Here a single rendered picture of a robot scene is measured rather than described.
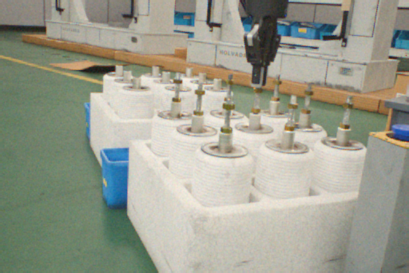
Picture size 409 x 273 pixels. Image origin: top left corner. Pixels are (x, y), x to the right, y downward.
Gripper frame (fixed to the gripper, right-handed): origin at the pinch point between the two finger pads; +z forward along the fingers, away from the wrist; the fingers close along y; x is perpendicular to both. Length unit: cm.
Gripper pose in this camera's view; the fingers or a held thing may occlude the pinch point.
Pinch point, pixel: (259, 76)
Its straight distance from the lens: 84.0
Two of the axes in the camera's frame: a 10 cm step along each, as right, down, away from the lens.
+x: -8.7, -2.0, 4.5
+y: 4.8, -2.0, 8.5
